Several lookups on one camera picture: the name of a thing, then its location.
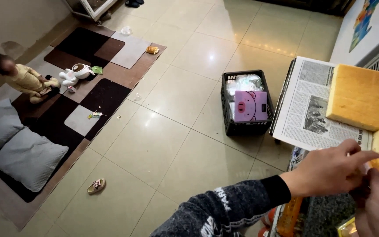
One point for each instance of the person's left hand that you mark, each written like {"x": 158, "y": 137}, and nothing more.
{"x": 321, "y": 171}

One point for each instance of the yellow wrapped package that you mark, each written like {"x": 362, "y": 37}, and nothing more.
{"x": 346, "y": 227}

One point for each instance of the large yellow sponge cake slab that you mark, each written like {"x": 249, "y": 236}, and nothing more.
{"x": 364, "y": 95}

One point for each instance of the orange packet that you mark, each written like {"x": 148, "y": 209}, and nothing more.
{"x": 289, "y": 215}

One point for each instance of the printed newspaper sheet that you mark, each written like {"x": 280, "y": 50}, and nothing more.
{"x": 308, "y": 108}

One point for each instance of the red object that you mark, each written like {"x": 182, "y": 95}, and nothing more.
{"x": 265, "y": 221}

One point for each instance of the black tray under newspaper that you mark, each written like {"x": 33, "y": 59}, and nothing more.
{"x": 281, "y": 98}

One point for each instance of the black plastic crate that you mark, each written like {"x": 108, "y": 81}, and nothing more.
{"x": 247, "y": 126}

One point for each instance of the pink pig-face scale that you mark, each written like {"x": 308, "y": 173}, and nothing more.
{"x": 250, "y": 106}

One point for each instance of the white chest freezer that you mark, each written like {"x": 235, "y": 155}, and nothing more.
{"x": 364, "y": 33}

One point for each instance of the clear plastic bags bundle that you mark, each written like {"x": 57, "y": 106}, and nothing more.
{"x": 243, "y": 83}

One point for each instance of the dark furniture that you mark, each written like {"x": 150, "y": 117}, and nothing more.
{"x": 308, "y": 6}

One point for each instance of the crumpled clear plastic scrap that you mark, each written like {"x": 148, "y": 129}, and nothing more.
{"x": 138, "y": 96}

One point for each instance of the bread bun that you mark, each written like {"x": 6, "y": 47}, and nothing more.
{"x": 152, "y": 50}

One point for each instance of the small beige sandal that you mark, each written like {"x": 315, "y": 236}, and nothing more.
{"x": 96, "y": 186}

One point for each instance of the small colourful toy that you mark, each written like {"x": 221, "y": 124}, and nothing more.
{"x": 95, "y": 114}

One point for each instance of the green packet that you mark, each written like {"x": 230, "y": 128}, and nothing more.
{"x": 97, "y": 69}

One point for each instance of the dark slippers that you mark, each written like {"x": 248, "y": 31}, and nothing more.
{"x": 133, "y": 3}

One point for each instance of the brown patchwork rug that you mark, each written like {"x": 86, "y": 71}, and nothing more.
{"x": 77, "y": 108}

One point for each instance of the white plush toy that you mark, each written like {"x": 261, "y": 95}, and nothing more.
{"x": 76, "y": 74}

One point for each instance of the white framed cabinet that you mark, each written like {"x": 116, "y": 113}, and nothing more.
{"x": 90, "y": 8}

